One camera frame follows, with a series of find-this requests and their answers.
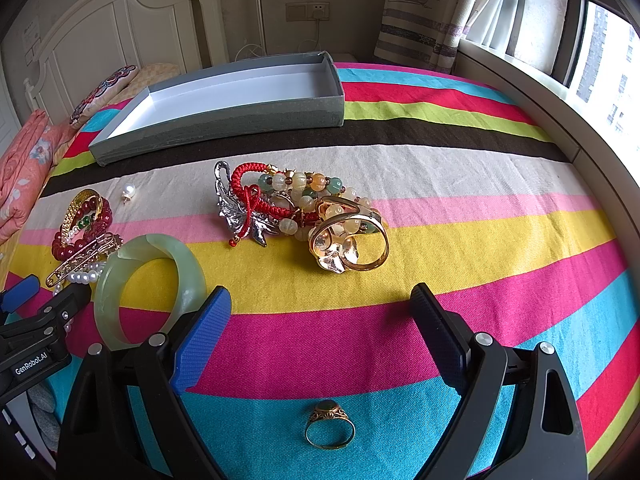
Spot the gold rhinestone hair clip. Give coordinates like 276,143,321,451
46,232,122,289

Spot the dark red bead bracelet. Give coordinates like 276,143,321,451
51,196,114,262

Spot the gold ring green stone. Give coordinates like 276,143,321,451
304,399,357,451

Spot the silver leaf brooch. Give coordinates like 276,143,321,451
214,160,280,247

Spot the red braided cord bracelet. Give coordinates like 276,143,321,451
226,160,321,248

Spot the pearl earring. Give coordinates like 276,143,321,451
122,184,137,203

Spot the multicolour jade bead bracelet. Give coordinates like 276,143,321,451
257,167,384,242

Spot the gold bangle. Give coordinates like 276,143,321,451
60,188,104,245

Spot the colourful striped cloth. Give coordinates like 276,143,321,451
1,63,639,479

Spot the pink floral folded quilt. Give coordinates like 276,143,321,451
0,110,77,244

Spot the embroidered round cushion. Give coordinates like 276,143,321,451
70,65,140,130

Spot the grey cardboard tray box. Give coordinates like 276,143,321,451
89,51,345,166

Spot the yellow patterned pillow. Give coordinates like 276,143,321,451
108,63,181,105

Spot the white desk lamp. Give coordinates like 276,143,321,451
234,0,268,61

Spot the patterned striped curtain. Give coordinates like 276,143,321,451
374,0,520,74

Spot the white bed headboard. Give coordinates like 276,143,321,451
23,0,229,124

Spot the white charging cable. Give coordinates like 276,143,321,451
299,18,327,53

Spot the wall socket plate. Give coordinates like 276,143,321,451
285,2,330,22

